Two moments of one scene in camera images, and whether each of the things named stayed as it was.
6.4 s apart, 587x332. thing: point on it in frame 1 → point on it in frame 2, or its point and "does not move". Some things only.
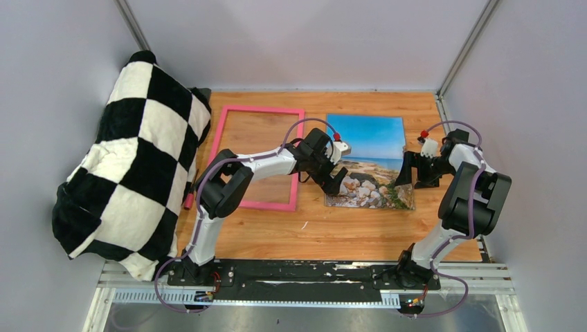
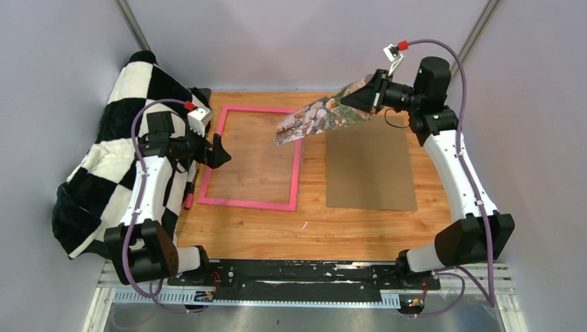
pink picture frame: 217,144 does not move
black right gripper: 414,159 → 367,98
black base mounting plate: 300,276 does not move
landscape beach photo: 376,144 → 328,115
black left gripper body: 320,167 → 192,146
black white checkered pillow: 122,200 does not move
